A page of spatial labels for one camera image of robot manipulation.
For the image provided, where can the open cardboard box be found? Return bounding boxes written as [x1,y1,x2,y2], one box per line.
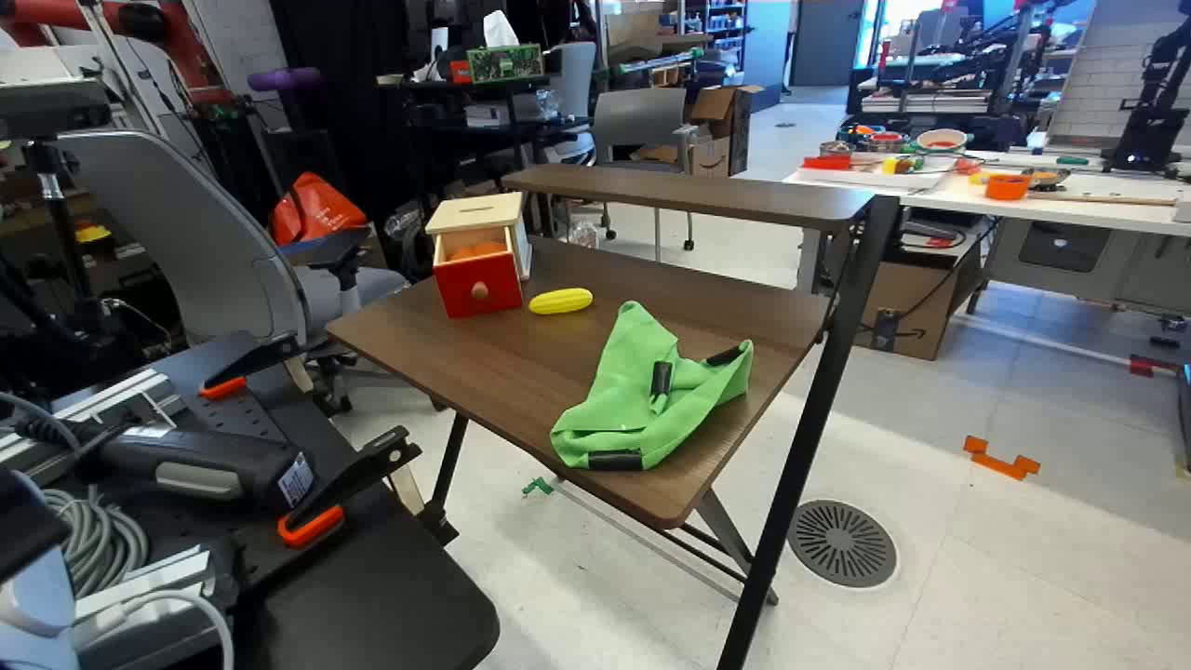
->
[686,81,763,179]

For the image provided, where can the green cloth bag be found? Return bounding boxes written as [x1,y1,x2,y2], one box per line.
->
[548,297,760,476]

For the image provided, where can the white work table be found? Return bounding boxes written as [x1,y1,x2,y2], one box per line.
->
[785,147,1191,318]

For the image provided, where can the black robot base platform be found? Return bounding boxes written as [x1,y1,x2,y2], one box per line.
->
[0,333,504,670]

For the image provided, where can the orange floor marker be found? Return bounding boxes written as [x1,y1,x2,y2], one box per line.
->
[959,431,1046,484]

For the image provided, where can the black background machine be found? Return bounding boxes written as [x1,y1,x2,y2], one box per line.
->
[1105,0,1191,176]

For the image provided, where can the grey coiled cable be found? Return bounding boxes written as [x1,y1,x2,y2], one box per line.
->
[42,484,151,600]

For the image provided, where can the grey background chair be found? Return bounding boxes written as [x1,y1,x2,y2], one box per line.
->
[589,86,704,255]

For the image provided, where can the brown desk with black frame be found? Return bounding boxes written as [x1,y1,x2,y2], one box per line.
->
[325,159,904,670]

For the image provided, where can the black clamp with orange handle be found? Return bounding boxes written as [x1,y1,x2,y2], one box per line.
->
[270,425,423,555]
[197,333,310,406]

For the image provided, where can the black and grey handheld tool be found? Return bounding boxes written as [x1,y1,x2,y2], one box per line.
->
[92,425,316,511]

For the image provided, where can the green circuit board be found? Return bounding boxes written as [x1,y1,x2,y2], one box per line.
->
[464,43,548,90]

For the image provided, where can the round floor drain grate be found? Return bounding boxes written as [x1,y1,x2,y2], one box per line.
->
[785,497,901,594]

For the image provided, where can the grey office chair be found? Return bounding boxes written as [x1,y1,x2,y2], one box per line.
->
[52,128,413,416]

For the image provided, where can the orange bag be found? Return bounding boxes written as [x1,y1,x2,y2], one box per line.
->
[269,171,371,249]

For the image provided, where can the orange bowl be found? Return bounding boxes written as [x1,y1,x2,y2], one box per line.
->
[984,171,1034,204]

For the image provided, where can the yellow plastic banana toy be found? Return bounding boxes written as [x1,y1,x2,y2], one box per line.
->
[523,283,599,319]

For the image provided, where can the cardboard box under table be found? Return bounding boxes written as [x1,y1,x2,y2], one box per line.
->
[852,255,959,367]

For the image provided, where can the purple roll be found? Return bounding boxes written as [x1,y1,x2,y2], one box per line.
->
[244,65,329,97]

